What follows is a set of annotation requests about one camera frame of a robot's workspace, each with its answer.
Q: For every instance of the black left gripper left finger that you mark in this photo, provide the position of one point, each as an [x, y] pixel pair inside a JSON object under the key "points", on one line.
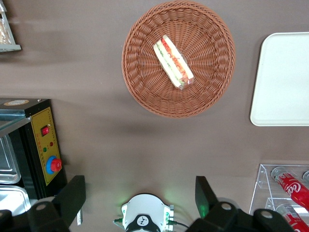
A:
{"points": [[72, 193]]}

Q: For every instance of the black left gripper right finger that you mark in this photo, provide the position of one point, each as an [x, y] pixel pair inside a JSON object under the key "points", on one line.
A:
{"points": [[205, 193]]}

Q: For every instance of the triangle sandwich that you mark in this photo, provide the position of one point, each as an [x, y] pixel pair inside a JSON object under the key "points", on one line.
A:
{"points": [[172, 60]]}

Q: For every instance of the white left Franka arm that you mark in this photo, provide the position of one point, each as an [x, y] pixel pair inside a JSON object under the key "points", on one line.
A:
{"points": [[144, 205]]}

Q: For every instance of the brown round wicker basket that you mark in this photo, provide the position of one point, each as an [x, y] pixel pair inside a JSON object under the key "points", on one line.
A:
{"points": [[205, 84]]}

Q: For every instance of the cream rectangular plastic tray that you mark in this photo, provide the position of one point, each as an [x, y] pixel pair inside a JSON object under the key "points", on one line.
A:
{"points": [[282, 79]]}

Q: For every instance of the silver power socket box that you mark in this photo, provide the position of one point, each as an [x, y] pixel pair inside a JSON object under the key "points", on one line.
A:
{"points": [[80, 217]]}

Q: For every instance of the black food warmer cabinet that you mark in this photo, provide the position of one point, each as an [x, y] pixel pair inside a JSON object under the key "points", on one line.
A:
{"points": [[46, 145]]}

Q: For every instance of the clear acrylic bottle rack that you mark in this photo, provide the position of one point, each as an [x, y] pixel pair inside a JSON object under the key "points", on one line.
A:
{"points": [[263, 183]]}

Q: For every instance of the steel food pan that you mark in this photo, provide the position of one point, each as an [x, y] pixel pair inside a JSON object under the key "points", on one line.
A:
{"points": [[12, 198], [7, 164]]}

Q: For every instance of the red cola bottle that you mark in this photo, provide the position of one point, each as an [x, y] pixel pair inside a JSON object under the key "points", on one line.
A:
{"points": [[298, 223], [294, 189]]}

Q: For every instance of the grey snack display rack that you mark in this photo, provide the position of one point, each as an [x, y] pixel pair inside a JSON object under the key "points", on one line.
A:
{"points": [[9, 47]]}

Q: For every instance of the clear cracker bag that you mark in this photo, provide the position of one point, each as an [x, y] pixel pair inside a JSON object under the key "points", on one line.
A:
{"points": [[3, 31]]}

